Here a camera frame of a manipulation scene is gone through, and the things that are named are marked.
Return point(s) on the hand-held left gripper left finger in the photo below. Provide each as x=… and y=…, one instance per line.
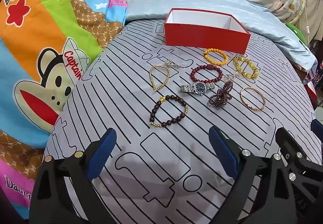
x=101, y=153

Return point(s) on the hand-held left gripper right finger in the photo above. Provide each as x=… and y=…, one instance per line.
x=225, y=155

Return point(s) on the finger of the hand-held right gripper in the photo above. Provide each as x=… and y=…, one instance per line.
x=290, y=143
x=317, y=129

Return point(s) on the rose gold bangle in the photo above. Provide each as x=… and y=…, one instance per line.
x=241, y=96

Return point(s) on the silver wrist watch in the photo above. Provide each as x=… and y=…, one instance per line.
x=200, y=87

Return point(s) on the silver dangling earring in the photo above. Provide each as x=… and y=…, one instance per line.
x=230, y=78

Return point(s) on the red cardboard box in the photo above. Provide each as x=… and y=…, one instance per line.
x=201, y=34

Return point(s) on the green plastic object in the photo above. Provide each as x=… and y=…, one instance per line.
x=296, y=33

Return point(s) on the cartoon monkey blanket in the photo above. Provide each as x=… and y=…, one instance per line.
x=37, y=62

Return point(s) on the beige curtain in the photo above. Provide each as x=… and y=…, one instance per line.
x=314, y=12

